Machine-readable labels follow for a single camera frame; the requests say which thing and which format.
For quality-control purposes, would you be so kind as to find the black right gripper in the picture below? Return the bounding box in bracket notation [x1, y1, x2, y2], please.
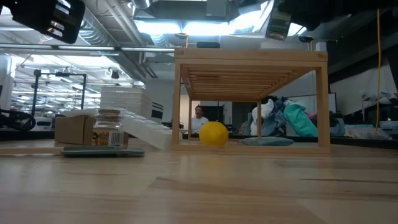
[277, 0, 352, 32]

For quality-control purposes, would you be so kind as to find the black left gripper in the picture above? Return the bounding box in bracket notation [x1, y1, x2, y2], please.
[8, 0, 86, 45]

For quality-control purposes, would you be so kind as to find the small glass jar cork lid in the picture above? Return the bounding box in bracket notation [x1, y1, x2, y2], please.
[91, 108, 125, 148]

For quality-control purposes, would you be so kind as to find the wooden slatted shelf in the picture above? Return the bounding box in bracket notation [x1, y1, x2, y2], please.
[171, 47, 331, 156]

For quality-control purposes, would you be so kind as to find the teal garment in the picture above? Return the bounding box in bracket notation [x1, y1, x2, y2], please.
[283, 103, 319, 138]

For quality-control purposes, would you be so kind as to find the stack of white bins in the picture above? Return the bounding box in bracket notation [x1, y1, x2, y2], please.
[99, 86, 154, 121]

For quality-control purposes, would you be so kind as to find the brown cardboard box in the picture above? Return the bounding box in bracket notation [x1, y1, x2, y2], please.
[54, 115, 130, 146]

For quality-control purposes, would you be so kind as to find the blue denim garment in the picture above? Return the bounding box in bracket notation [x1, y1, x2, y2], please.
[264, 96, 289, 137]

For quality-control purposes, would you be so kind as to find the white cloth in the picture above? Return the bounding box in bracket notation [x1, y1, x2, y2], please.
[250, 98, 275, 137]

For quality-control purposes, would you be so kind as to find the flat blue-grey pad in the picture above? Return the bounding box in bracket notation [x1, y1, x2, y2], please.
[239, 136, 295, 147]

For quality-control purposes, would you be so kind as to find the grey rounded square pad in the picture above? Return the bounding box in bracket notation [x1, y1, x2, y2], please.
[60, 146, 146, 158]

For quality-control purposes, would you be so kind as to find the black white crate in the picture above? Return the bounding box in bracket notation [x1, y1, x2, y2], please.
[150, 101, 165, 124]

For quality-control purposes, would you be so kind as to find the white ice cube tray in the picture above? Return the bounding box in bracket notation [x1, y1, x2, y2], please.
[70, 107, 174, 151]

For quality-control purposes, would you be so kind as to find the yellow lemon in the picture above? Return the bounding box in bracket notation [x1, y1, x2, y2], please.
[198, 121, 229, 147]

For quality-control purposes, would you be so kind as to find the person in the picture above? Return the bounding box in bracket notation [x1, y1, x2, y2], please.
[190, 105, 210, 134]

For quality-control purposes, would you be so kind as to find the black stand frame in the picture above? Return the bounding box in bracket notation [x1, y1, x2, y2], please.
[30, 68, 88, 118]

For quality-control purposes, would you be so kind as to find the black cable bundle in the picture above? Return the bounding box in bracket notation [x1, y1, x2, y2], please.
[0, 108, 36, 132]

